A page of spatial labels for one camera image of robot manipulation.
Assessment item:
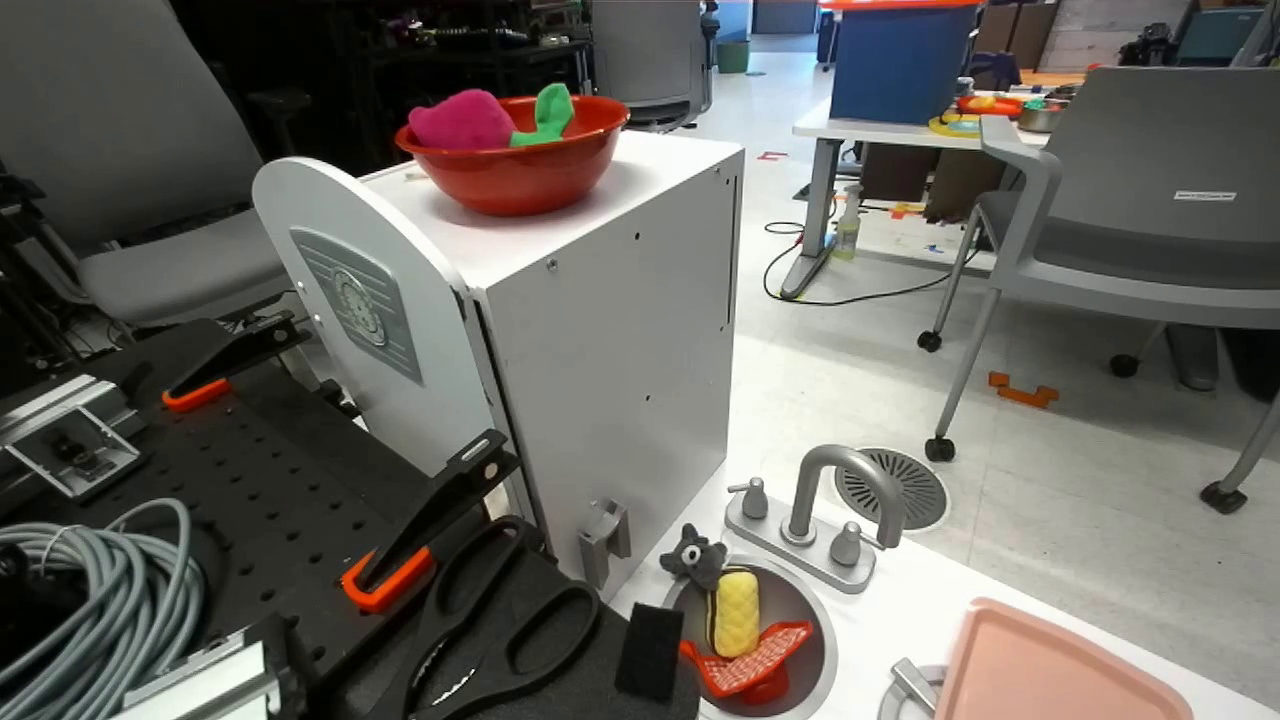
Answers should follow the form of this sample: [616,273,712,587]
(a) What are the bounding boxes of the pink beetroot plushie green leaves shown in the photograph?
[403,81,581,154]

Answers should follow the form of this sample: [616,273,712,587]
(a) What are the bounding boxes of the red plastic bowl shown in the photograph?
[390,93,631,219]

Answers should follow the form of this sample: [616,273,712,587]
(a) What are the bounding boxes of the white toy kitchen cabinet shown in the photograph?
[246,128,749,591]

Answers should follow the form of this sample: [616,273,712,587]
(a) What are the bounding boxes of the small black cat toy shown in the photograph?
[654,520,730,591]

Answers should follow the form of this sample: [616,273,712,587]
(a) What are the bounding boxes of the small clear spray bottle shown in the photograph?
[827,184,869,265]

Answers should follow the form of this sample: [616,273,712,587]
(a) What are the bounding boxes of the grey toy faucet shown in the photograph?
[720,442,910,598]

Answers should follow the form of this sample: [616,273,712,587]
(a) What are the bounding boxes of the yellow toy sponge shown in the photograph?
[702,568,766,660]

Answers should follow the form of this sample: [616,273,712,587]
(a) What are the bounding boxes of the small black foam block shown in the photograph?
[610,599,687,703]

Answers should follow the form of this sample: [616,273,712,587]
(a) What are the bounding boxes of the grey office chair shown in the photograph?
[915,66,1280,516]
[0,0,302,332]
[583,0,716,134]

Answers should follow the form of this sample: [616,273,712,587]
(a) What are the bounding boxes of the grey round mesh strainer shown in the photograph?
[835,444,953,533]

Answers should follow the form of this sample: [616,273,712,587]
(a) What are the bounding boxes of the white table grey legs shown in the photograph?
[775,97,1071,306]

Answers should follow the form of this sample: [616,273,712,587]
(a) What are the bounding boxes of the red ribbed toy scrubber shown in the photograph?
[675,617,815,711]

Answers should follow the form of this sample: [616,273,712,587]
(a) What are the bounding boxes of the brown cardboard box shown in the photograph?
[857,135,1010,227]

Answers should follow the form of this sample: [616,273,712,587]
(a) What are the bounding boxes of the white toy kitchen counter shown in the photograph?
[603,454,1280,720]

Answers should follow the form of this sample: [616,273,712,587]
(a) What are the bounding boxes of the black scissors red pivot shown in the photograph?
[396,516,609,717]

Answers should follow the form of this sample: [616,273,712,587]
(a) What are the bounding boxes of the small orange floor piece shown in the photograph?
[985,369,1062,414]

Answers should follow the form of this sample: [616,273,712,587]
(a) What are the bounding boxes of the blue storage bin red lid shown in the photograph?
[815,0,986,128]

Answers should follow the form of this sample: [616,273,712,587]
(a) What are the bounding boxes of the black perforated breadboard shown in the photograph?
[53,318,531,676]

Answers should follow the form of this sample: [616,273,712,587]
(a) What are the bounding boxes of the small orange yellow toys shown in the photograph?
[929,83,1054,144]

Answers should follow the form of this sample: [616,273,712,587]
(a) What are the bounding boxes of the pink plastic tray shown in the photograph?
[931,598,1194,720]

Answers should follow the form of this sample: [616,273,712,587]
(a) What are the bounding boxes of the aluminium extrusion bar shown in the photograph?
[111,623,292,720]

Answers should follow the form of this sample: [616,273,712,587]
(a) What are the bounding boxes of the teal monitor screen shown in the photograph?
[1172,3,1265,72]

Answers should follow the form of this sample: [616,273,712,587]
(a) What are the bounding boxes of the grey floor cable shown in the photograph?
[756,217,964,311]

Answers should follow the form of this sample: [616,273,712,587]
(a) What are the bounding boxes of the black clamp orange handle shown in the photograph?
[337,427,522,617]
[156,307,316,416]

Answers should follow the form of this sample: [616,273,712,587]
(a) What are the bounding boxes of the grey coiled cable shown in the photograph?
[0,497,210,720]

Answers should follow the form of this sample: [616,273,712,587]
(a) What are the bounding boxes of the silver metal mounting bracket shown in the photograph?
[0,371,146,509]

